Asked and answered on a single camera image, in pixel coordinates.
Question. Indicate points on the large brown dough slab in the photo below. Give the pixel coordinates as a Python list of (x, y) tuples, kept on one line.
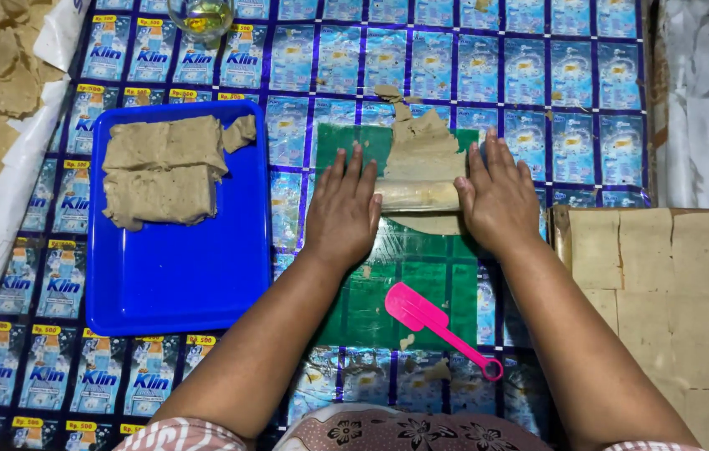
[(160, 197), (163, 144)]

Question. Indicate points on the blue plastic tray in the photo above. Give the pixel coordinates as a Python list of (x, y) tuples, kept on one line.
[(179, 275)]

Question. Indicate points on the person's left hand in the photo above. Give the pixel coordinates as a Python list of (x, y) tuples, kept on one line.
[(338, 216)]

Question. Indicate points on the white crumpled plastic sheet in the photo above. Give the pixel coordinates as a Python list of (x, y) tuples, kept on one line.
[(705, 94)]

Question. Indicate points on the person's right hand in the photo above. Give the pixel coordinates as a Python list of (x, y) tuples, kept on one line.
[(501, 207)]

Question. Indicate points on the glass bowl of oil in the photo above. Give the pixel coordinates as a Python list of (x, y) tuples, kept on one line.
[(201, 15)]

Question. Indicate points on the pale cream rolling pin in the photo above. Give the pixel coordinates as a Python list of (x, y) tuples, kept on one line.
[(420, 194)]

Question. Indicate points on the pink plastic spatula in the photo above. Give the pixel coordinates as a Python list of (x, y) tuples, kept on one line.
[(420, 313)]

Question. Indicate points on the board of cut dough squares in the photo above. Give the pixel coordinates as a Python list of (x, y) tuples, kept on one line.
[(667, 300)]

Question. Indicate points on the brown dough scrap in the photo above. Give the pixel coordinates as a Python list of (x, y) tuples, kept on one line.
[(437, 371), (407, 341), (387, 92)]

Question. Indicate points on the small brown dough piece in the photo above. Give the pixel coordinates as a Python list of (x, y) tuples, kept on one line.
[(240, 131)]

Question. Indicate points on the person's floral patterned clothing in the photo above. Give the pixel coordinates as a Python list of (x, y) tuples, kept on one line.
[(404, 432)]

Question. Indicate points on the flattened brown dough sheet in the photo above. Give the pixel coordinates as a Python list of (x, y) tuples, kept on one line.
[(424, 150)]

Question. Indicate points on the green plastic sheet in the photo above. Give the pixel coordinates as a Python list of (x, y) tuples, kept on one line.
[(410, 294)]

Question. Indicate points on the blue sachet wrapper mat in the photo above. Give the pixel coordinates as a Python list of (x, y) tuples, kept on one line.
[(517, 81)]

